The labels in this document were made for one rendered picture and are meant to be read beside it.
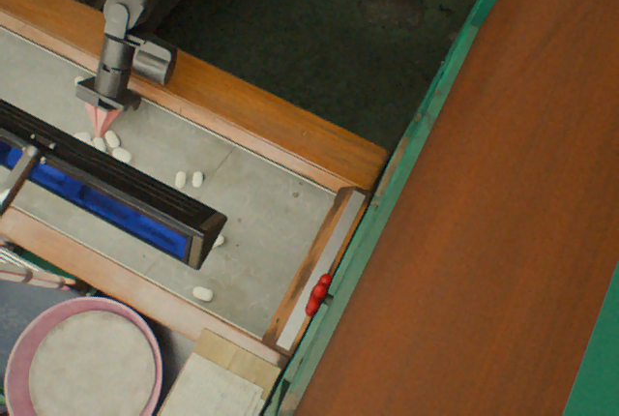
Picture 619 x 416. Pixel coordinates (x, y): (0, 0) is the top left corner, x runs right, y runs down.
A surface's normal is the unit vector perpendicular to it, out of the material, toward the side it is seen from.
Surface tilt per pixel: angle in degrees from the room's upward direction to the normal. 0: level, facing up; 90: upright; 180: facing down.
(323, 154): 0
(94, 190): 58
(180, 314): 0
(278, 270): 0
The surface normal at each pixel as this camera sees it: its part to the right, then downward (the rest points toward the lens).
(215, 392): 0.03, -0.25
